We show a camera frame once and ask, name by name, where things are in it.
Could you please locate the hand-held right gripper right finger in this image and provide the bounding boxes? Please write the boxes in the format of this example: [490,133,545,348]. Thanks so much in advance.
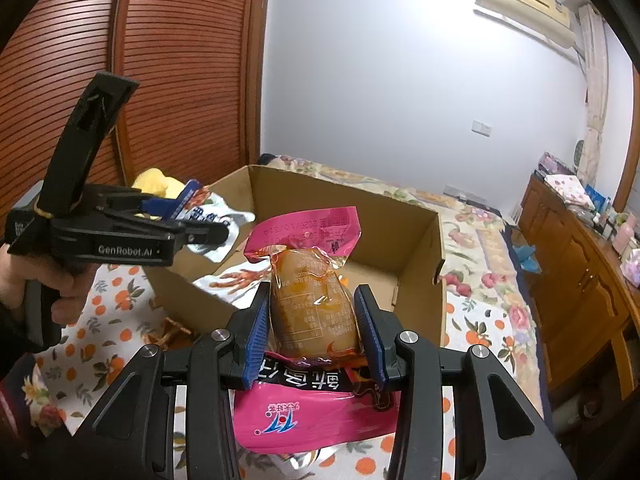
[352,284,576,480]

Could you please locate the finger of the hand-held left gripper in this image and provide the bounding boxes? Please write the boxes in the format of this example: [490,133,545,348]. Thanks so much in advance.
[107,207,231,264]
[102,182,202,223]

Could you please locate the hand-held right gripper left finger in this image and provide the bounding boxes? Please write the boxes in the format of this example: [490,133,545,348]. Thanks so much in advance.
[65,282,273,480]

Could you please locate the white silver snack packet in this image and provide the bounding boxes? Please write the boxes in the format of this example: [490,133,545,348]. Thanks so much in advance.
[187,180,257,262]

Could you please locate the clear chicken feet packet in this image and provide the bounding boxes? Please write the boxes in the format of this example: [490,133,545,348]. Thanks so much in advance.
[192,267,273,307]

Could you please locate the pink drumstick snack packet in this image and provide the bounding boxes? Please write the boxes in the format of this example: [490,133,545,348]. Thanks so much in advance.
[244,205,368,361]

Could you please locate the brown cardboard box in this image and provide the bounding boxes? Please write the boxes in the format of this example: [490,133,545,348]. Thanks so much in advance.
[145,164,447,348]

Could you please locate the pink black snack packet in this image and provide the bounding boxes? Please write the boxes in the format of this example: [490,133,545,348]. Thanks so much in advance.
[234,350,401,453]

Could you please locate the person's left hand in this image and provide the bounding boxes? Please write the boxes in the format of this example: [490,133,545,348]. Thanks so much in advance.
[0,245,97,331]

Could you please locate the yellow plush toy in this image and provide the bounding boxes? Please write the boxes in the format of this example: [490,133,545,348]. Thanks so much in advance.
[131,169,188,221]

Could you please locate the orange-print tablecloth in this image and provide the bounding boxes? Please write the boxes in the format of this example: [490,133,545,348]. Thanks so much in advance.
[30,260,501,480]

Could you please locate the clear brown pastry packet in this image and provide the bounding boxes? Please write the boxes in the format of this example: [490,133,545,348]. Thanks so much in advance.
[150,300,193,348]

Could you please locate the floral bed sheet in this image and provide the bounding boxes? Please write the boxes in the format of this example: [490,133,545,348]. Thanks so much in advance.
[257,152,546,411]

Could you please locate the wooden louvered wardrobe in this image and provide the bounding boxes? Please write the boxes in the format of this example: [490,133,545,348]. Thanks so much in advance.
[0,0,273,221]

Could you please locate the teal cloth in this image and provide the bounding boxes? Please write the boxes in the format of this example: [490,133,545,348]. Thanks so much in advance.
[512,240,546,273]

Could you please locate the wooden sideboard cabinet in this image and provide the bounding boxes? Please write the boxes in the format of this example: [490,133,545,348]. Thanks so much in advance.
[517,172,640,391]

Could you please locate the folded floral cloth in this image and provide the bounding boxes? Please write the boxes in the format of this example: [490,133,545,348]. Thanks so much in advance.
[542,172,596,206]

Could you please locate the pink purple box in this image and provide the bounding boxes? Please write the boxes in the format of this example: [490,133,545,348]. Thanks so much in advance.
[537,152,576,176]

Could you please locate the blue packs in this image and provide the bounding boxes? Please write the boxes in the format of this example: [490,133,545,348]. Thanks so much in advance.
[582,185,611,211]

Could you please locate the purple tissue pack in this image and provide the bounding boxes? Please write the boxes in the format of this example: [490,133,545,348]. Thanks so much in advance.
[622,247,640,288]

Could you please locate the pink bottle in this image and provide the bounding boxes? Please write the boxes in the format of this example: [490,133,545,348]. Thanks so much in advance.
[617,210,639,256]

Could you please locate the cream patterned curtain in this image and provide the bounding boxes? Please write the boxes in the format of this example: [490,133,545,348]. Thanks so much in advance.
[577,5,608,191]

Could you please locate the wooden window frame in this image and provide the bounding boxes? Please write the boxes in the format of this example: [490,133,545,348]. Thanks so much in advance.
[612,67,640,213]

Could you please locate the wall air conditioner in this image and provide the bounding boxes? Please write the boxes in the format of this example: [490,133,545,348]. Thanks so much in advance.
[474,0,577,50]

